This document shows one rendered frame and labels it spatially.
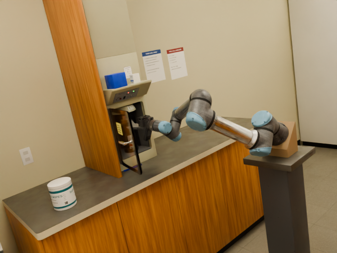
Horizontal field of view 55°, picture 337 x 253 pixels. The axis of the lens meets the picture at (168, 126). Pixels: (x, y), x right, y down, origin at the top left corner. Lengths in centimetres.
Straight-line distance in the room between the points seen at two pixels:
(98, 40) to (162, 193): 106
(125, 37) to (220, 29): 155
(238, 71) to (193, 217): 193
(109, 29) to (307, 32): 299
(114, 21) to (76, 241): 136
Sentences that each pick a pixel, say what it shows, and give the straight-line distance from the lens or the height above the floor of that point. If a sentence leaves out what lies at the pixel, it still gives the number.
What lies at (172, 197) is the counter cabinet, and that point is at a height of 73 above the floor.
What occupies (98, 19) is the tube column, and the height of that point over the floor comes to 195.
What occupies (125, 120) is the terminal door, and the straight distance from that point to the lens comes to 193.
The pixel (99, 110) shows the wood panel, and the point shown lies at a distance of 208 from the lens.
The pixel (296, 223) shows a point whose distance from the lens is 227.
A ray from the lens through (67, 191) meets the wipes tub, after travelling 190.
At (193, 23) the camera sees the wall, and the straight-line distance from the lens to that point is 331.
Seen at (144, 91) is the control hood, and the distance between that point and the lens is 226.
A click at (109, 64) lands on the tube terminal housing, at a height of 167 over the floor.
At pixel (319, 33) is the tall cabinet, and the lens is 454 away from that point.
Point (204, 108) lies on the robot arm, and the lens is 170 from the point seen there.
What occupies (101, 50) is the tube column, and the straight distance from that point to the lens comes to 216.
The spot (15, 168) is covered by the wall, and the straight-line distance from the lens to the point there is 244.
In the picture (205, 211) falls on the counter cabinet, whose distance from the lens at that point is 250.
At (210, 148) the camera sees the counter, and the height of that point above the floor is 94.
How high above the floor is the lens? 170
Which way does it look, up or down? 14 degrees down
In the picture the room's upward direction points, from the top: 11 degrees counter-clockwise
